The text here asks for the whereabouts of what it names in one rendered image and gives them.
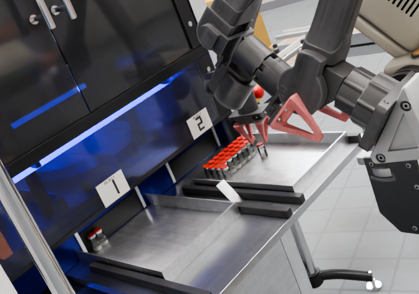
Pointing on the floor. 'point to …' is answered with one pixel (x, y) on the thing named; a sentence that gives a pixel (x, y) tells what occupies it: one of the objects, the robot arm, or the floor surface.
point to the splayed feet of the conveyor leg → (316, 280)
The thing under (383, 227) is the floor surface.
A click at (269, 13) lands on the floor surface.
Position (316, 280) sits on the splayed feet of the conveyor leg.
